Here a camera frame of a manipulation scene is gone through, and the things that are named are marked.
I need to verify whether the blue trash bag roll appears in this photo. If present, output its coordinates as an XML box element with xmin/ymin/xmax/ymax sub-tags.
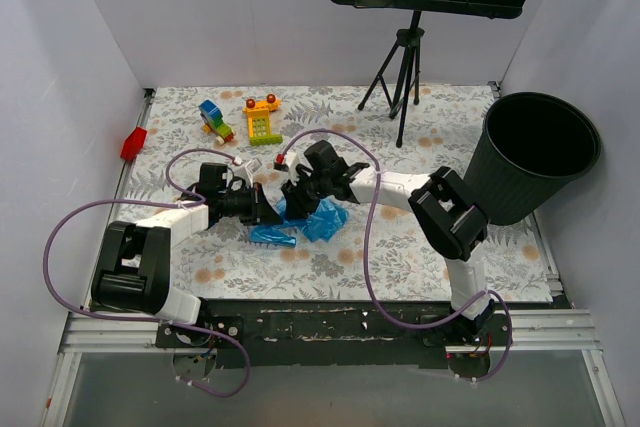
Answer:
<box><xmin>249</xmin><ymin>198</ymin><xmax>349</xmax><ymax>248</ymax></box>

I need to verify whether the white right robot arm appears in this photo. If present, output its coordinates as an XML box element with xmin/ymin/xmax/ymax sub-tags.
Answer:
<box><xmin>274</xmin><ymin>140</ymin><xmax>494</xmax><ymax>345</ymax></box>

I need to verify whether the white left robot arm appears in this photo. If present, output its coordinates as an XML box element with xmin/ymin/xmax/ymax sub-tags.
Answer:
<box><xmin>91</xmin><ymin>163</ymin><xmax>283</xmax><ymax>347</ymax></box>

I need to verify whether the black ribbed trash bin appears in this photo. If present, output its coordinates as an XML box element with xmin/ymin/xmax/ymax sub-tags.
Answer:
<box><xmin>464</xmin><ymin>92</ymin><xmax>602</xmax><ymax>226</ymax></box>

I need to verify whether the yellow toy block house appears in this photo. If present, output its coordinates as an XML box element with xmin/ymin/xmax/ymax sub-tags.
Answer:
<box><xmin>243</xmin><ymin>93</ymin><xmax>283</xmax><ymax>146</ymax></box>

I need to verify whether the floral patterned table mat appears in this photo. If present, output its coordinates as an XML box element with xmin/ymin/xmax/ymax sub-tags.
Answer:
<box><xmin>94</xmin><ymin>85</ymin><xmax>554</xmax><ymax>303</ymax></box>

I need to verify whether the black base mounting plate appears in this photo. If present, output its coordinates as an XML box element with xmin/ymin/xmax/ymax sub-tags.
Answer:
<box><xmin>155</xmin><ymin>299</ymin><xmax>508</xmax><ymax>369</ymax></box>

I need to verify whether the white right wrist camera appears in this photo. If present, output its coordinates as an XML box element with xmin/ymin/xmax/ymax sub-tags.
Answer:
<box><xmin>274</xmin><ymin>150</ymin><xmax>300</xmax><ymax>184</ymax></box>

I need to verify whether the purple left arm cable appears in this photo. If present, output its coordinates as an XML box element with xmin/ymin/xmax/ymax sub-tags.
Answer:
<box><xmin>43</xmin><ymin>148</ymin><xmax>251</xmax><ymax>398</ymax></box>

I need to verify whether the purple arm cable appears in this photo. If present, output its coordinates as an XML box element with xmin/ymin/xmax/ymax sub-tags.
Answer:
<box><xmin>279</xmin><ymin>129</ymin><xmax>514</xmax><ymax>383</ymax></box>
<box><xmin>43</xmin><ymin>148</ymin><xmax>251</xmax><ymax>398</ymax></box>

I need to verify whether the red block on rail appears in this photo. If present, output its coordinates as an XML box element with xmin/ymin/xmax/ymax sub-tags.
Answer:
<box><xmin>120</xmin><ymin>127</ymin><xmax>147</xmax><ymax>162</ymax></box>

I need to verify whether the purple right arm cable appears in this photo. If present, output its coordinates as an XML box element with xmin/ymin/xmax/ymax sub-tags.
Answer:
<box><xmin>279</xmin><ymin>129</ymin><xmax>514</xmax><ymax>383</ymax></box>

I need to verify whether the aluminium frame rail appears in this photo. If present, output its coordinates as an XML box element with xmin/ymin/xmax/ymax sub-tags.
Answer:
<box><xmin>42</xmin><ymin>300</ymin><xmax>624</xmax><ymax>426</ymax></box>

